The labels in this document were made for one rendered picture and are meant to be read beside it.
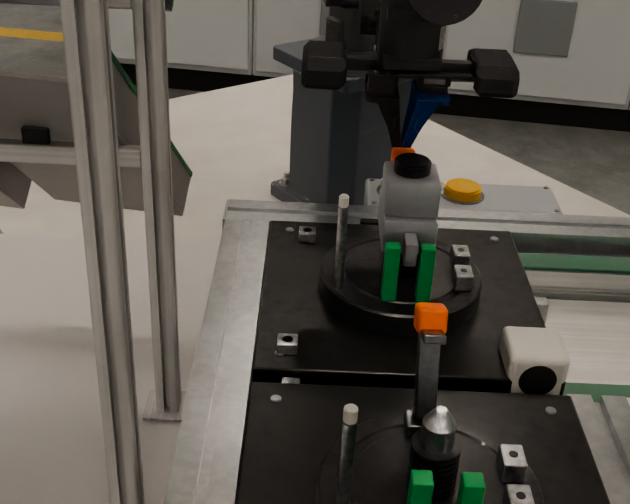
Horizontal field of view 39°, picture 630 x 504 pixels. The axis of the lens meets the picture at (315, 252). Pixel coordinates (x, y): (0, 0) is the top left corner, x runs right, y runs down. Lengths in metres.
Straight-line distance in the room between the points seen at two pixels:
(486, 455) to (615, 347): 0.29
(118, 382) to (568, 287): 0.50
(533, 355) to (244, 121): 0.83
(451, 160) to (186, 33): 2.72
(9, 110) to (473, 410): 0.40
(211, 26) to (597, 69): 1.61
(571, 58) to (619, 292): 2.93
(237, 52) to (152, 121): 3.24
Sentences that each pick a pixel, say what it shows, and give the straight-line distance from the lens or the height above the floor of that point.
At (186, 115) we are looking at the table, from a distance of 1.43.
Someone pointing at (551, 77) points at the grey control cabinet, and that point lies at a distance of 3.85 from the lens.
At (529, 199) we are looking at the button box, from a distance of 1.00.
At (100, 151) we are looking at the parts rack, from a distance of 0.49.
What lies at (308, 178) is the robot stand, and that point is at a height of 0.91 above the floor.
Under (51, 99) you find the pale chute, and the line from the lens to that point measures 0.64.
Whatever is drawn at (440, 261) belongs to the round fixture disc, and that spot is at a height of 0.99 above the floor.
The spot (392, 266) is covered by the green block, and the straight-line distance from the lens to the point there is 0.71.
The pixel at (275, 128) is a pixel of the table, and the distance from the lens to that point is 1.39.
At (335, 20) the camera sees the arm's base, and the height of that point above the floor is 1.10.
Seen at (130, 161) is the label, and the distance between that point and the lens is 0.68.
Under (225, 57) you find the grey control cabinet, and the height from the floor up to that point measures 0.18.
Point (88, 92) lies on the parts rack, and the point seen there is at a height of 1.22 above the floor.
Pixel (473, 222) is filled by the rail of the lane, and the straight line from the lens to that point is 0.93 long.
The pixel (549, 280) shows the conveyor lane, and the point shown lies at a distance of 0.90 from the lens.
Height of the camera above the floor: 1.39
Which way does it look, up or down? 30 degrees down
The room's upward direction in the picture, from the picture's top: 3 degrees clockwise
